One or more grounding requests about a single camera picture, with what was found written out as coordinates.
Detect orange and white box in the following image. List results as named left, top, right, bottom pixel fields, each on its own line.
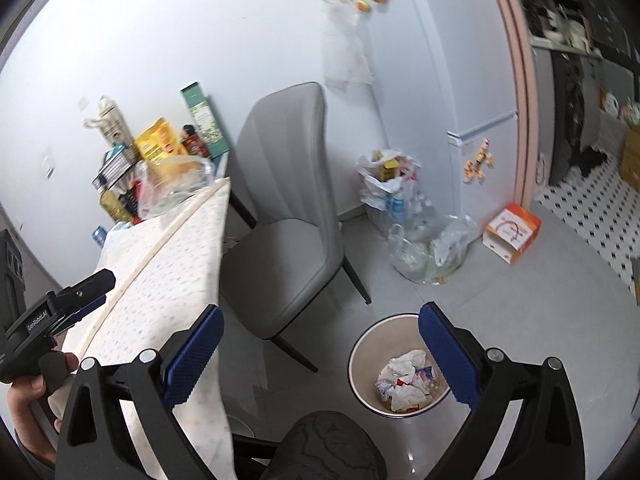
left=482, top=203, right=542, bottom=265

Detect pile of crumpled paper waste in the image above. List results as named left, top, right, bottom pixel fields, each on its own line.
left=375, top=350, right=446, bottom=413

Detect dotted cream tablecloth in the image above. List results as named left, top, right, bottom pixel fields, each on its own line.
left=50, top=177, right=238, bottom=480

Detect olive oil bottle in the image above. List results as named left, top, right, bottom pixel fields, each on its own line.
left=100, top=190, right=132, bottom=223

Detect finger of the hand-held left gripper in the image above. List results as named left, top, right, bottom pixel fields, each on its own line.
left=62, top=269, right=117, bottom=307
left=65, top=296, right=109, bottom=334

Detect large clear plastic bag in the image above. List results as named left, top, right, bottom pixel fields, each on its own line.
left=135, top=155, right=216, bottom=221

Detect clear bag with green waste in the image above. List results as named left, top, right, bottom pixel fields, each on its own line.
left=389, top=215, right=478, bottom=286

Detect red sauce bottle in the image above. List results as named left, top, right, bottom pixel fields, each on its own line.
left=181, top=125, right=211, bottom=157

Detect black box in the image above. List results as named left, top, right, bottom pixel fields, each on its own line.
left=122, top=185, right=142, bottom=218

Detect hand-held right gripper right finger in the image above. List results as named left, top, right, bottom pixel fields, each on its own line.
left=418, top=301, right=586, bottom=480

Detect black wire basket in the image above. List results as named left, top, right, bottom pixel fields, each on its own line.
left=91, top=147, right=141, bottom=191

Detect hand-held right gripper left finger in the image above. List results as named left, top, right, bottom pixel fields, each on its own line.
left=55, top=304, right=236, bottom=480

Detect pink door frame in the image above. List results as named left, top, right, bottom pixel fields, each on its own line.
left=482, top=0, right=541, bottom=201

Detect tall beige paper bag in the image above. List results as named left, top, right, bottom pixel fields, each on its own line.
left=84, top=95, right=133, bottom=148

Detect figurine fridge magnets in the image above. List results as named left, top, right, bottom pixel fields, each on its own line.
left=462, top=140, right=496, bottom=183

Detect white bag with yellow boxes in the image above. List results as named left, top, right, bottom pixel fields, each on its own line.
left=356, top=149, right=423, bottom=211

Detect bag of plastic bottles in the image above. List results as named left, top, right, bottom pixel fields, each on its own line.
left=385, top=185, right=441, bottom=241

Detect clear mesh bag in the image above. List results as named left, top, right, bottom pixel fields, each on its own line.
left=322, top=0, right=376, bottom=91

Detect yellow snack bag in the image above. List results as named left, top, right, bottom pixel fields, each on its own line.
left=132, top=117, right=185, bottom=163

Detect grey upholstered chair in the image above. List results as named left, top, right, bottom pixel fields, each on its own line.
left=217, top=81, right=373, bottom=373

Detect brown cardboard box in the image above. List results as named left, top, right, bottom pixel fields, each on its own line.
left=620, top=125, right=640, bottom=181

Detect white refrigerator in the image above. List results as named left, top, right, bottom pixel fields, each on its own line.
left=320, top=0, right=523, bottom=226

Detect tall green box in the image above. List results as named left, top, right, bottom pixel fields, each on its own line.
left=180, top=81, right=231, bottom=158

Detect person's left hand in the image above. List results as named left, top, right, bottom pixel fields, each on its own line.
left=6, top=353, right=81, bottom=441

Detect black hanging cloth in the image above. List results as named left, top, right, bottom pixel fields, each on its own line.
left=550, top=55, right=608, bottom=186

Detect round white trash bin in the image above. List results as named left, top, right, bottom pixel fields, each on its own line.
left=348, top=312, right=458, bottom=418

